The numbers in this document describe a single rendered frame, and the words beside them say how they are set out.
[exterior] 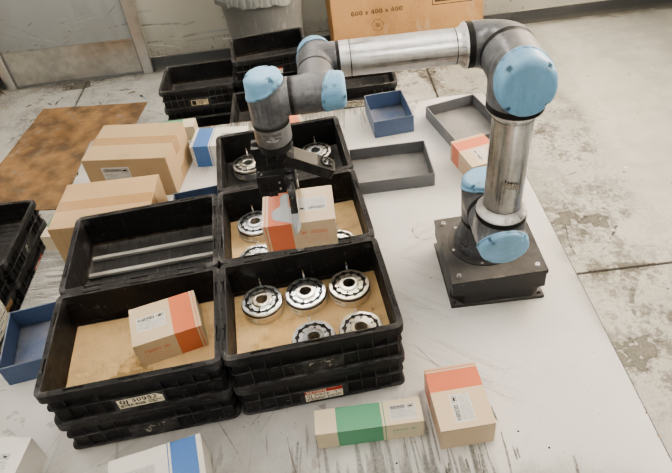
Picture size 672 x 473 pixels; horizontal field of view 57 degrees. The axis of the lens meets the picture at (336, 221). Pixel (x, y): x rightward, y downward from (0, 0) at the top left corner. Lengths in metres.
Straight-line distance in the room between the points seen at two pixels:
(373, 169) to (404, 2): 2.33
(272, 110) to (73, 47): 3.72
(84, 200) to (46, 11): 2.85
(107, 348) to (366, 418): 0.65
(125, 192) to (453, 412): 1.20
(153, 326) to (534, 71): 0.99
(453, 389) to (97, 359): 0.84
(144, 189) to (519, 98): 1.23
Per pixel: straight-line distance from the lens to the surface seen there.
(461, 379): 1.47
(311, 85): 1.18
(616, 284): 2.81
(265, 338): 1.50
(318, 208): 1.36
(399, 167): 2.15
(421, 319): 1.66
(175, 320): 1.51
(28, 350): 1.91
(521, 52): 1.22
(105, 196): 2.04
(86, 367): 1.61
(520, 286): 1.69
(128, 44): 4.73
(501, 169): 1.35
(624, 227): 3.09
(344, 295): 1.52
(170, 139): 2.22
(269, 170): 1.30
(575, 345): 1.66
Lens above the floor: 1.98
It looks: 41 degrees down
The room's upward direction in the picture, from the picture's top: 8 degrees counter-clockwise
